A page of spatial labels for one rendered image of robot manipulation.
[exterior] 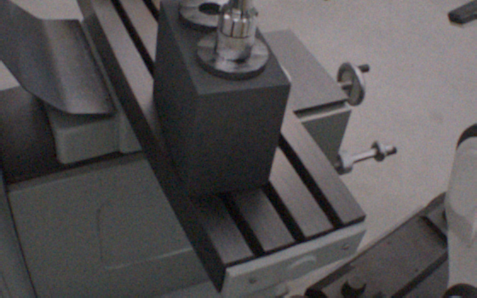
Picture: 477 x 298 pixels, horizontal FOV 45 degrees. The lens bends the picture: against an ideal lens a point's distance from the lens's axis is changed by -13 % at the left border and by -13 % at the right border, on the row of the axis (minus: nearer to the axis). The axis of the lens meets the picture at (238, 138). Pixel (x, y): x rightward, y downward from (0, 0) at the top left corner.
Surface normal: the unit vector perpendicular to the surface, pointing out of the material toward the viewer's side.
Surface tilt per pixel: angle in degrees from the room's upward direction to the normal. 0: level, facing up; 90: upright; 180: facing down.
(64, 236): 90
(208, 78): 0
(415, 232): 0
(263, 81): 0
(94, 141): 90
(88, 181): 90
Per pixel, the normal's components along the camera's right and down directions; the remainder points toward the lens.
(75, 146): 0.43, 0.67
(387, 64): 0.13, -0.71
